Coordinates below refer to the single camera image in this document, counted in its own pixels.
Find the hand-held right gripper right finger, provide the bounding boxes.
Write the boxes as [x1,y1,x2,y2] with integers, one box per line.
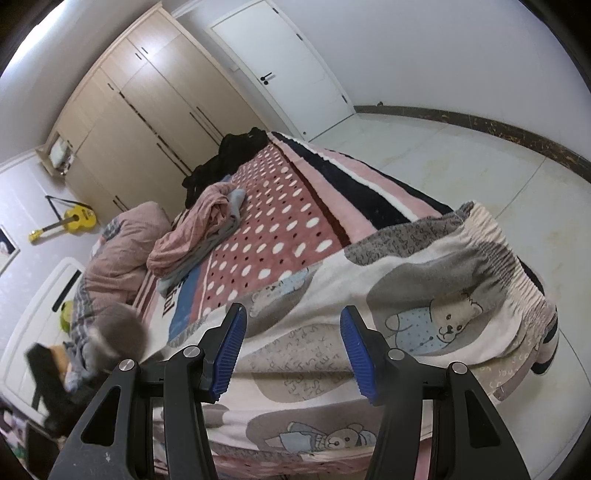
[339,305,534,480]

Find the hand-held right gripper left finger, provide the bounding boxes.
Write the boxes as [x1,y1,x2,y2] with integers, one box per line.
[48,302,249,480]

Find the bear print pants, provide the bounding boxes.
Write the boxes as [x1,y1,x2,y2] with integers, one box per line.
[92,200,557,455]

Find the brown plush bear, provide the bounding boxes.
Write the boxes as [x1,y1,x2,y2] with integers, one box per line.
[48,344,71,370]

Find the white bed headboard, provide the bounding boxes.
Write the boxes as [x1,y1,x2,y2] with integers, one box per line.
[0,257,85,416]

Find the folded pink checked garment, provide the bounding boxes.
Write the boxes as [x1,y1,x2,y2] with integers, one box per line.
[147,182,232,278]

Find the folded pink striped clothes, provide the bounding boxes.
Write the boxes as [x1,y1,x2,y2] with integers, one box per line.
[157,188,247,296]

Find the pink plaid quilt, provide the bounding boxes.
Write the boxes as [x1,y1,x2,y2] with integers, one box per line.
[65,202,172,393]

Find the polka dot striped blanket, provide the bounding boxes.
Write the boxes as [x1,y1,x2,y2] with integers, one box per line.
[134,131,561,480]

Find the yellow guitar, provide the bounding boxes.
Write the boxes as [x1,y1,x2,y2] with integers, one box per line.
[28,196,99,244]

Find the black clothes pile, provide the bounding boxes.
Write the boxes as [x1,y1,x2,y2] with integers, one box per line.
[181,128,269,208]

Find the stored bedding in wardrobe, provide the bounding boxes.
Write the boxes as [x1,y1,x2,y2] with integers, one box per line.
[48,138,75,175]

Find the beige wooden wardrobe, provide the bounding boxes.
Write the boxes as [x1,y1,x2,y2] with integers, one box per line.
[37,0,264,217]

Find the white door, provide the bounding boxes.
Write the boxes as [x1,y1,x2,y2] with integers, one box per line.
[205,0,356,141]

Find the framed wall photo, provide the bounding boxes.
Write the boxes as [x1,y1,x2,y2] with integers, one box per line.
[0,226,21,275]

